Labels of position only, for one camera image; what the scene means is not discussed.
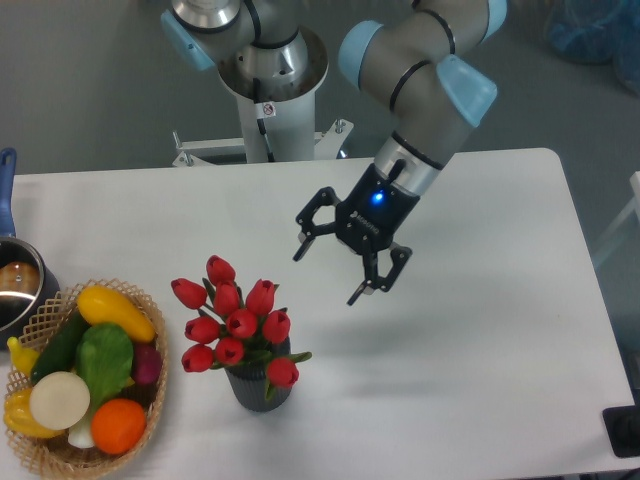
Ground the white frame at right edge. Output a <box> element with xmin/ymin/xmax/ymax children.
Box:
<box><xmin>591</xmin><ymin>171</ymin><xmax>639</xmax><ymax>270</ymax></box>

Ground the blue handled saucepan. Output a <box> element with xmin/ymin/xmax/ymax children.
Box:
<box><xmin>1</xmin><ymin>148</ymin><xmax>59</xmax><ymax>352</ymax></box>

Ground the blue plastic bag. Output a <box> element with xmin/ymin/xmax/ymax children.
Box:
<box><xmin>544</xmin><ymin>1</ymin><xmax>639</xmax><ymax>94</ymax></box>

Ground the black device at table edge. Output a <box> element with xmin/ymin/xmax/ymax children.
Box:
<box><xmin>602</xmin><ymin>405</ymin><xmax>639</xmax><ymax>458</ymax></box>

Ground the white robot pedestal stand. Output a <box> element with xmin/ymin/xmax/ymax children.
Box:
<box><xmin>173</xmin><ymin>91</ymin><xmax>354</xmax><ymax>167</ymax></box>

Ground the yellow banana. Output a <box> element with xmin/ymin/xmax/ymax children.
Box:
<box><xmin>6</xmin><ymin>337</ymin><xmax>40</xmax><ymax>377</ymax></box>

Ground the orange fruit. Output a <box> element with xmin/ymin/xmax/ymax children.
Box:
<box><xmin>91</xmin><ymin>398</ymin><xmax>146</xmax><ymax>455</ymax></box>

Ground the red tulip bouquet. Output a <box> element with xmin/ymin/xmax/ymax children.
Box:
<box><xmin>171</xmin><ymin>255</ymin><xmax>312</xmax><ymax>389</ymax></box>

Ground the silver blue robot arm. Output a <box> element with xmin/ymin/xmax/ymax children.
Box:
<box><xmin>160</xmin><ymin>1</ymin><xmax>507</xmax><ymax>294</ymax></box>

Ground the yellow bell pepper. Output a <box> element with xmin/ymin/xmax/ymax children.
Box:
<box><xmin>3</xmin><ymin>388</ymin><xmax>65</xmax><ymax>439</ymax></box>

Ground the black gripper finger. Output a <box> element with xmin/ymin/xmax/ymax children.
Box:
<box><xmin>292</xmin><ymin>186</ymin><xmax>344</xmax><ymax>263</ymax></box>
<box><xmin>347</xmin><ymin>242</ymin><xmax>413</xmax><ymax>306</ymax></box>

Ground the yellow squash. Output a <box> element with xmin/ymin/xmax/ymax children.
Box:
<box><xmin>76</xmin><ymin>285</ymin><xmax>156</xmax><ymax>343</ymax></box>

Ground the green cucumber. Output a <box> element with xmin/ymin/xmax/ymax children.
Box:
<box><xmin>30</xmin><ymin>311</ymin><xmax>89</xmax><ymax>385</ymax></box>

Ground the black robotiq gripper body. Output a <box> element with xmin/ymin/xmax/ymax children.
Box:
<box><xmin>335</xmin><ymin>162</ymin><xmax>420</xmax><ymax>255</ymax></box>

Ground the white round radish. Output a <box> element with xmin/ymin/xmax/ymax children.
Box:
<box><xmin>29</xmin><ymin>371</ymin><xmax>90</xmax><ymax>430</ymax></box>

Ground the purple red onion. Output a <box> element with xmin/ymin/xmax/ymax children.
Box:
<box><xmin>131</xmin><ymin>344</ymin><xmax>162</xmax><ymax>385</ymax></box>

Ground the dark grey ribbed vase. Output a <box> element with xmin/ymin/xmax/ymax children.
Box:
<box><xmin>225</xmin><ymin>338</ymin><xmax>292</xmax><ymax>412</ymax></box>

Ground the green lettuce leaf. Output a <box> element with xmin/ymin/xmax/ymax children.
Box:
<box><xmin>76</xmin><ymin>323</ymin><xmax>134</xmax><ymax>414</ymax></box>

